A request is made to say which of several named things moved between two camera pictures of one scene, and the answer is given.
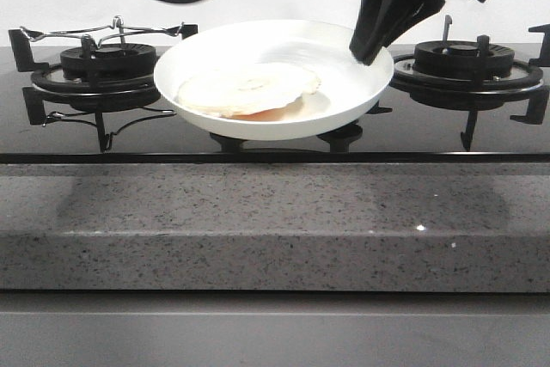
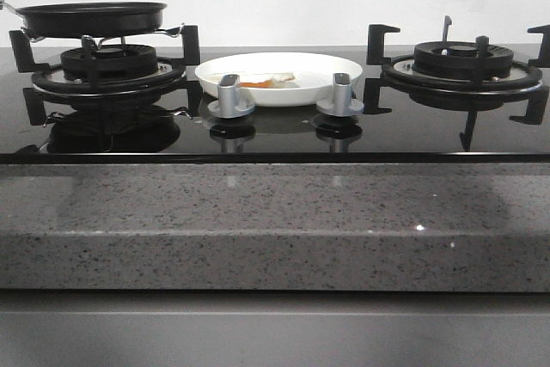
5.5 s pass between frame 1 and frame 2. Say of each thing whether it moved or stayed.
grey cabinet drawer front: stayed
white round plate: moved
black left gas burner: stayed
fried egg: moved
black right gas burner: stayed
